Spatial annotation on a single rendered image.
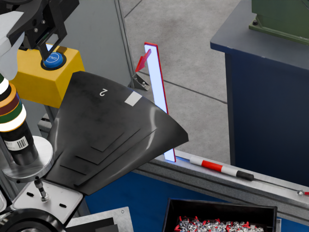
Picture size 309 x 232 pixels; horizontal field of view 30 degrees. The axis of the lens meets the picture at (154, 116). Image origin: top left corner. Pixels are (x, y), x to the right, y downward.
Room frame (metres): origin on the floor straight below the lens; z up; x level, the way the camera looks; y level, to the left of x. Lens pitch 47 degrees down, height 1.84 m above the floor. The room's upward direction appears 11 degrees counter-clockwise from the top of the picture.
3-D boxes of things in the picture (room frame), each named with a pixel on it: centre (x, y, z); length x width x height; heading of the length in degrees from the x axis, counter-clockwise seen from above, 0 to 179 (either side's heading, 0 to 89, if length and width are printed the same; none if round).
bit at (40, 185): (0.50, 0.17, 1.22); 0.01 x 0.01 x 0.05
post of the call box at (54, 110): (0.96, 0.22, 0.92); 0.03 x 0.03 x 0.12; 57
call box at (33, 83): (0.96, 0.22, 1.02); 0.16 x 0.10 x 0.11; 57
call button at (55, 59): (0.94, 0.19, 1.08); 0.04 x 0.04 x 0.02
